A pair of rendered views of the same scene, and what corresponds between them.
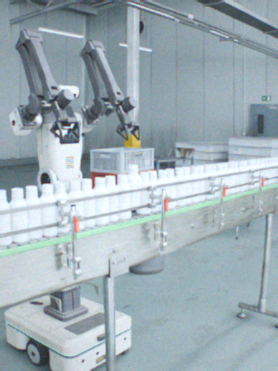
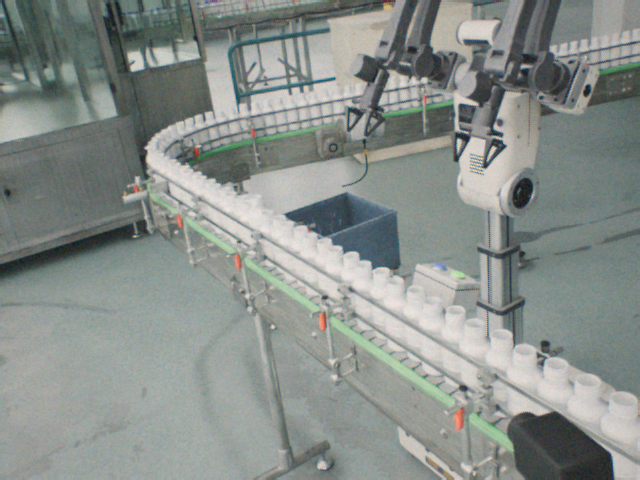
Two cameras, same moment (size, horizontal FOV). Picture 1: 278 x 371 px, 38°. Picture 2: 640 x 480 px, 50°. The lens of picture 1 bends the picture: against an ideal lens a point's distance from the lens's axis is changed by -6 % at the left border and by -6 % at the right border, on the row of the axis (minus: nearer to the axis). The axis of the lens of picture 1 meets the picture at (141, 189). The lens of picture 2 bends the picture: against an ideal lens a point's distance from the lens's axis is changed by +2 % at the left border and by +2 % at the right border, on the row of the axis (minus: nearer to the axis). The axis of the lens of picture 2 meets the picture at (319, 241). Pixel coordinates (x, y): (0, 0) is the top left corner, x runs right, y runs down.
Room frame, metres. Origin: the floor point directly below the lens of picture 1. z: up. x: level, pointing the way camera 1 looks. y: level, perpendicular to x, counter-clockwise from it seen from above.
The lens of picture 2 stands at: (2.42, -1.65, 1.85)
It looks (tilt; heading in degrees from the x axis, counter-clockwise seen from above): 24 degrees down; 110
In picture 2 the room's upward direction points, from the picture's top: 8 degrees counter-clockwise
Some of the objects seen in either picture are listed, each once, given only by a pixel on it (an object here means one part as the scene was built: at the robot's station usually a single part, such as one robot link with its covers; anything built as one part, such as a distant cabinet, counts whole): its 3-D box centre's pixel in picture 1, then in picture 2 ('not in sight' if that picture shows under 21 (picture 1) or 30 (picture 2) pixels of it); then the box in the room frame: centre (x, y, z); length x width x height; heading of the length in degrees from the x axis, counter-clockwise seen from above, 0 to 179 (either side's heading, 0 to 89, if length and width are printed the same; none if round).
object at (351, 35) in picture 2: not in sight; (402, 81); (1.23, 4.41, 0.59); 1.10 x 0.62 x 1.18; 31
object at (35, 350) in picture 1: (37, 352); not in sight; (2.11, 0.60, 0.08); 0.16 x 0.06 x 0.16; 50
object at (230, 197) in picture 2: (100, 200); (235, 217); (1.50, 0.15, 1.08); 0.06 x 0.06 x 0.17
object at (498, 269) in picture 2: not in sight; (499, 296); (2.29, 0.45, 0.65); 0.11 x 0.11 x 0.40; 50
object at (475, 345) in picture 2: (240, 175); (476, 360); (2.31, -0.55, 1.08); 0.06 x 0.06 x 0.17
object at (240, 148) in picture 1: (261, 166); not in sight; (8.53, -2.50, 0.59); 1.24 x 1.03 x 1.17; 141
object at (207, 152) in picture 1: (208, 164); not in sight; (9.51, -1.51, 0.50); 1.23 x 1.05 x 1.00; 137
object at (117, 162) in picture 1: (122, 159); not in sight; (4.43, 0.19, 1.00); 0.61 x 0.41 x 0.22; 146
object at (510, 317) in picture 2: not in sight; (500, 346); (2.29, 0.45, 0.45); 0.13 x 0.13 x 0.40; 50
